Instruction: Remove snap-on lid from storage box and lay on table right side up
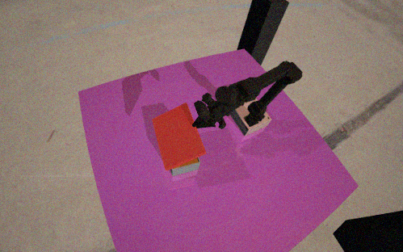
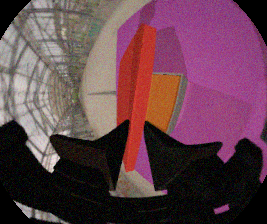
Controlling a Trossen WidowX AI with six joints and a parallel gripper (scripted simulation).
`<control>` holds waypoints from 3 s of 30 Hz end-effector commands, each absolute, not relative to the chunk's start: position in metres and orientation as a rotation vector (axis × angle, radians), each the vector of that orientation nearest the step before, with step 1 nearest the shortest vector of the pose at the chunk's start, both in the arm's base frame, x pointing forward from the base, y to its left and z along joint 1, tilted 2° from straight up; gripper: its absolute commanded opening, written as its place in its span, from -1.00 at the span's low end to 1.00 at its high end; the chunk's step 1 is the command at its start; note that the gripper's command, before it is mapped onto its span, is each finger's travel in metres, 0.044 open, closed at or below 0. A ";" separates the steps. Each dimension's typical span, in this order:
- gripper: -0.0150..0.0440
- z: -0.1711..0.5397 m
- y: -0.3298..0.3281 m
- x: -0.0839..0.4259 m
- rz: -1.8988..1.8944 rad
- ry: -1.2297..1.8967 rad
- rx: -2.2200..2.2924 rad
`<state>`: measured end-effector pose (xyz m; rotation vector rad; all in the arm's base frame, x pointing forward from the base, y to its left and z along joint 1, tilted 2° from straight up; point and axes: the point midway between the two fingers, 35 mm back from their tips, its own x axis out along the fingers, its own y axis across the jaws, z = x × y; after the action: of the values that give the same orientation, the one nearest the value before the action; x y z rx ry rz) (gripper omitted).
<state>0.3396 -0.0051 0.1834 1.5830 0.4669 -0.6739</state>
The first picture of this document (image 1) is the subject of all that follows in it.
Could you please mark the red rectangular lid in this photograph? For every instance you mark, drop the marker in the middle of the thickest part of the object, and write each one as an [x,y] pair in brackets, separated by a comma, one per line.
[178,140]

